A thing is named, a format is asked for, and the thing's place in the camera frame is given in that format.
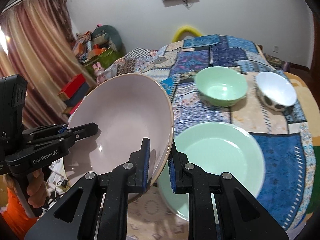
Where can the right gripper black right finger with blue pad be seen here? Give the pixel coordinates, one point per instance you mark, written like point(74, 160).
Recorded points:
point(220, 207)

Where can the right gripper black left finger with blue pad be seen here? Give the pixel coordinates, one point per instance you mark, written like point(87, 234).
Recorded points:
point(95, 207)

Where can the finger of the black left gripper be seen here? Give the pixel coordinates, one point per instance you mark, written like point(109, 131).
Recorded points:
point(43, 133)
point(70, 135)

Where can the pink bowl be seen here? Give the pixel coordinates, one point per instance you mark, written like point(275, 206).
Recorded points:
point(126, 109)

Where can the mint green plate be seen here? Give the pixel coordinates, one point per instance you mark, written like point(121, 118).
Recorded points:
point(219, 147)

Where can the mint green bowl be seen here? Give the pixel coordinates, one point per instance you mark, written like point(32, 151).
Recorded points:
point(221, 86)

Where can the person's left hand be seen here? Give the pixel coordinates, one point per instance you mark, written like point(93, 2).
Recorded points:
point(36, 189)

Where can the red box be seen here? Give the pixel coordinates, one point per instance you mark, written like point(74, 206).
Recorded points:
point(71, 87)

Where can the orange sleeve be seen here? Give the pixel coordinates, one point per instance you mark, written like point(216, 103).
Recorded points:
point(14, 222)

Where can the pink bunny toy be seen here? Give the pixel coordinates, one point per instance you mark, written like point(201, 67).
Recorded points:
point(99, 72)

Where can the patchwork patterned bedspread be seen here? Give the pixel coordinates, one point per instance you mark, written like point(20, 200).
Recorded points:
point(175, 66)

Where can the green cardboard box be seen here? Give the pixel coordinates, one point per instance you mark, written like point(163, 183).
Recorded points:
point(106, 58)

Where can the pink brown curtain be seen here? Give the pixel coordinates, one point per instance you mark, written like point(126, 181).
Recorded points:
point(40, 50)

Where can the white bowl black spots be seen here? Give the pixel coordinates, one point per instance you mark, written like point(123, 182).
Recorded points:
point(274, 91)

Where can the yellow fleece blanket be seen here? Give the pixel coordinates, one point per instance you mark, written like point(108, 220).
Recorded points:
point(309, 131)

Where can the yellow ring cushion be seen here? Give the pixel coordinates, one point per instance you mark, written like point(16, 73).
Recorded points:
point(184, 30)

